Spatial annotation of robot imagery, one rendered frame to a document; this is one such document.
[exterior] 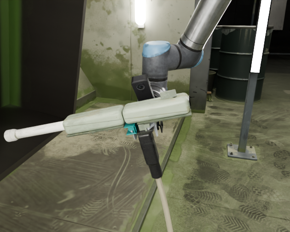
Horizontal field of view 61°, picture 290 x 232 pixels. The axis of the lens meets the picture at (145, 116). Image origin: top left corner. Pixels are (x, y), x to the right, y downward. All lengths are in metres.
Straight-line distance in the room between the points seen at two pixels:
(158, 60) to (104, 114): 0.31
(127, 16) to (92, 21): 0.41
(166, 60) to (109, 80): 2.10
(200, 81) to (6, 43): 1.86
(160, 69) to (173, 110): 0.30
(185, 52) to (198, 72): 1.73
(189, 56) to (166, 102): 0.38
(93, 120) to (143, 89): 0.17
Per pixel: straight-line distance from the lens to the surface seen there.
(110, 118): 0.57
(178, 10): 2.59
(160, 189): 0.70
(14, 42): 1.30
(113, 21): 2.79
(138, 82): 0.66
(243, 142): 1.93
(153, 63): 0.81
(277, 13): 7.44
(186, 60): 0.89
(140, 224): 1.24
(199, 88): 2.64
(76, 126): 0.61
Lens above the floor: 0.91
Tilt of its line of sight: 21 degrees down
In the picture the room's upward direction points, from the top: straight up
